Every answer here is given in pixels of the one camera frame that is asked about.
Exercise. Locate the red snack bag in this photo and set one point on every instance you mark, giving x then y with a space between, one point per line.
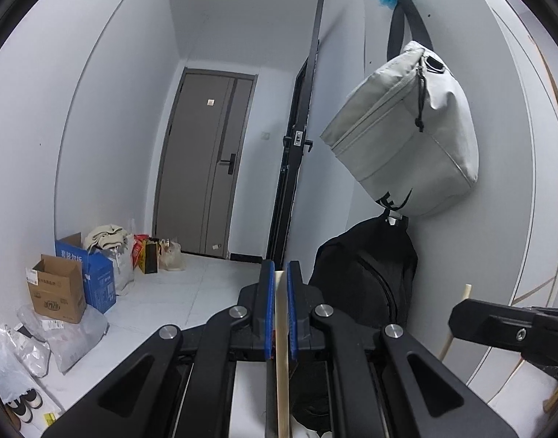
145 253

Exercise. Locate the blue cardboard box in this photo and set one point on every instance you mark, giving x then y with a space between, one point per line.
97 272

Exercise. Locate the beige cloth bag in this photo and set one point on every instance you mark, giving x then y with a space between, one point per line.
106 237

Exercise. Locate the brown cardboard box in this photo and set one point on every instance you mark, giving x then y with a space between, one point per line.
56 288

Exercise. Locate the black backpack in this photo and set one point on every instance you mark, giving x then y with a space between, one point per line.
368 271

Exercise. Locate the grey entrance door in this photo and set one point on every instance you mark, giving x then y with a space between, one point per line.
200 159

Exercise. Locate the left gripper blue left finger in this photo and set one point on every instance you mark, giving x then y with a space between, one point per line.
179 383

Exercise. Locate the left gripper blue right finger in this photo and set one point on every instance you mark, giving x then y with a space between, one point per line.
382 383

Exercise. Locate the white plastic shopping bag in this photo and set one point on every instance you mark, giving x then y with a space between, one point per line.
170 256

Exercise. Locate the white sneaker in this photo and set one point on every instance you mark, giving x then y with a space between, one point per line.
23 407

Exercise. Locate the wooden chopstick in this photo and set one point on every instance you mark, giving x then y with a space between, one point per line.
282 355

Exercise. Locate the grey sling bag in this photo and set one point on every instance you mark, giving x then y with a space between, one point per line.
406 135

